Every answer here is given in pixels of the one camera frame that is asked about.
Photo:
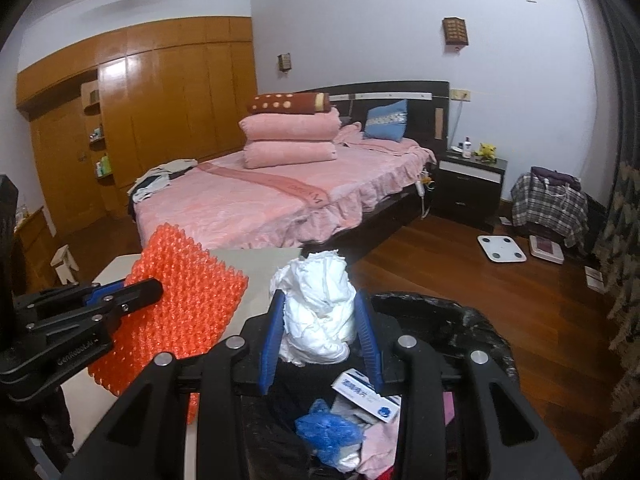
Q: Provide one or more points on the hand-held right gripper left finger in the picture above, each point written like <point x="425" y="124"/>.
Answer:
<point x="270" y="340"/>

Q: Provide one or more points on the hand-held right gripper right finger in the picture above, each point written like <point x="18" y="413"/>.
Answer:
<point x="367" y="340"/>

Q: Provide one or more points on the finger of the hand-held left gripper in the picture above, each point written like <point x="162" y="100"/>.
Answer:
<point x="107" y="291"/>
<point x="140" y="294"/>

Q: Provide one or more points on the orange foam net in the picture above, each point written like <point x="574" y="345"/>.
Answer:
<point x="190" y="300"/>

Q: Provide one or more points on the white box with blue print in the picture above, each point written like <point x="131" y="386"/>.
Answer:
<point x="365" y="395"/>

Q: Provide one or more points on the white paper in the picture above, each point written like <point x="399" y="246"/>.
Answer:
<point x="315" y="300"/>

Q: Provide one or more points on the blue plastic bag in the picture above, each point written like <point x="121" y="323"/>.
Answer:
<point x="325" y="427"/>

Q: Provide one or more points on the bin with black liner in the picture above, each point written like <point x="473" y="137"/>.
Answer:
<point x="470" y="325"/>

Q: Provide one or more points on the magenta pink cloth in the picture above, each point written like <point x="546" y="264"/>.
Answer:
<point x="449" y="410"/>

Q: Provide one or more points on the light pink cloth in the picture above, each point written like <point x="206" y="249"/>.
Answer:
<point x="377" y="447"/>

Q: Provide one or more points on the small white stool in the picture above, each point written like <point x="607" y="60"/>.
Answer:
<point x="64" y="262"/>

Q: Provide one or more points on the wooden dresser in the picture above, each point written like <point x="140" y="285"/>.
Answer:
<point x="35" y="240"/>

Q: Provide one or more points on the pile of clothes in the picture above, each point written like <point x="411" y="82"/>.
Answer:
<point x="160" y="180"/>

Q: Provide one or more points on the green bottles on shelf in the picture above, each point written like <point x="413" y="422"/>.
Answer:
<point x="103" y="166"/>

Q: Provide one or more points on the bed with pink bedspread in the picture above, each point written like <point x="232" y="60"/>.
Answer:
<point x="280" y="200"/>

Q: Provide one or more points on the white bathroom scale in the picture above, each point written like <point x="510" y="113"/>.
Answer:
<point x="501" y="248"/>

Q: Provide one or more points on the dark nightstand with white stripe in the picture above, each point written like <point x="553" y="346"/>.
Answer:
<point x="465" y="195"/>

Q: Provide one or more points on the pink folded quilt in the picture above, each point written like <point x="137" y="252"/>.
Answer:
<point x="290" y="155"/>
<point x="290" y="127"/>

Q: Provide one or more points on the wooden wardrobe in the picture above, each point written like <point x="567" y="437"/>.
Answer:
<point x="175" y="100"/>

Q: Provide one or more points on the red and white scale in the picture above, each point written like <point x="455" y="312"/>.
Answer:
<point x="546" y="248"/>

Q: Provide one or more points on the white lotion bottle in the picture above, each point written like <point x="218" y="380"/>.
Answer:
<point x="467" y="149"/>

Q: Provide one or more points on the blue cushion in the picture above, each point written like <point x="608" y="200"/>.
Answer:
<point x="385" y="120"/>

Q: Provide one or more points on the yellow plush toy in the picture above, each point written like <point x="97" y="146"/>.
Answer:
<point x="485" y="152"/>

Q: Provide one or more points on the plaid cloth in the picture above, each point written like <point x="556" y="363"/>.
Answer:
<point x="547" y="210"/>

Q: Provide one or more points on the white card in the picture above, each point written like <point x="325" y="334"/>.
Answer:
<point x="593" y="278"/>

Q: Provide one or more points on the dark wooden headboard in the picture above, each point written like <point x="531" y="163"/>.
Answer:
<point x="425" y="110"/>

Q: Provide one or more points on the brown dotted blanket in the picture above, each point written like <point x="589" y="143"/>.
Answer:
<point x="287" y="103"/>

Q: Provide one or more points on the dark purple cloth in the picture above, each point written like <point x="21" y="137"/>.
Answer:
<point x="555" y="177"/>

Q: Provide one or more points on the patterned curtain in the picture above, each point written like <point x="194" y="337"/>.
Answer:
<point x="622" y="285"/>

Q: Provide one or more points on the wall socket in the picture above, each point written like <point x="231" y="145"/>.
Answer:
<point x="460" y="94"/>

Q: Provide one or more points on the small dark wall ornament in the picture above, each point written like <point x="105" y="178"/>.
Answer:
<point x="284" y="61"/>

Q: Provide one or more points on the brown woven wall ornament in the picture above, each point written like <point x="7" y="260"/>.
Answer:
<point x="454" y="31"/>

